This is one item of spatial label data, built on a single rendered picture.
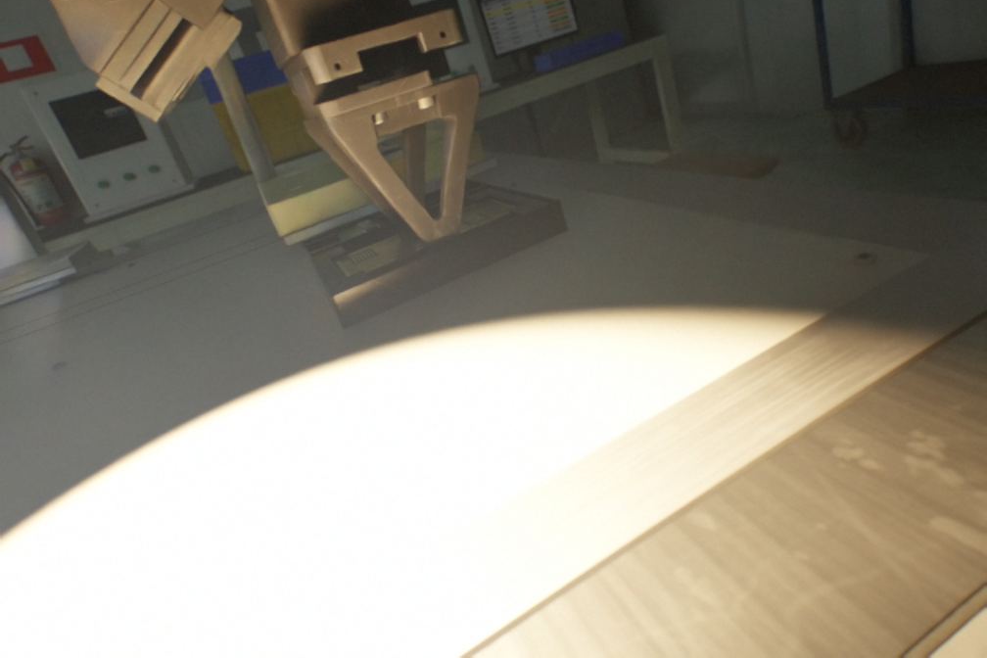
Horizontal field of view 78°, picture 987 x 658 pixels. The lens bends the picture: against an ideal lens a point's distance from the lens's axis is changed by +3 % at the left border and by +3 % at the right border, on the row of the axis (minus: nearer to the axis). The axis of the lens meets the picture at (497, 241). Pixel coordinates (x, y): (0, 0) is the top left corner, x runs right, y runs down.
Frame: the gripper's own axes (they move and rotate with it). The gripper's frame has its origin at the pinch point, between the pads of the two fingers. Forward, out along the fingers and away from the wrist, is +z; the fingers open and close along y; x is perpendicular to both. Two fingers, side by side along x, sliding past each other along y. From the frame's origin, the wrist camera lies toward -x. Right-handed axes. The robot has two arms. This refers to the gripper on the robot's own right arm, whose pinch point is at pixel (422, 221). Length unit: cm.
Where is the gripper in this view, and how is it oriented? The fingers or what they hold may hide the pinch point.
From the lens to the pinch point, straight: 31.2
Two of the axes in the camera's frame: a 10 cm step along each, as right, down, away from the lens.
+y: 4.0, 1.8, -9.0
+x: 8.7, -3.8, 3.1
